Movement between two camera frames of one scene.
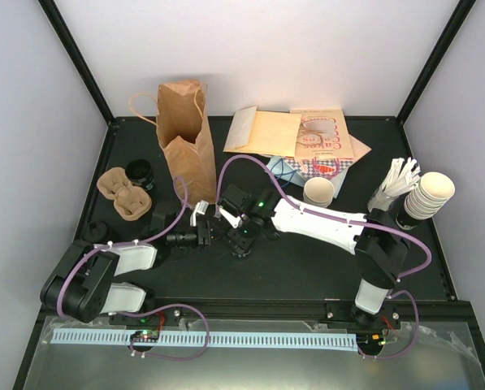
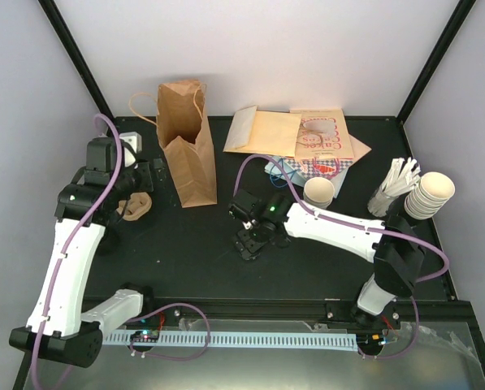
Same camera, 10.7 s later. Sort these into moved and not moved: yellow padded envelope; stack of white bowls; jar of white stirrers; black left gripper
Moved: black left gripper
Not moved: stack of white bowls; yellow padded envelope; jar of white stirrers
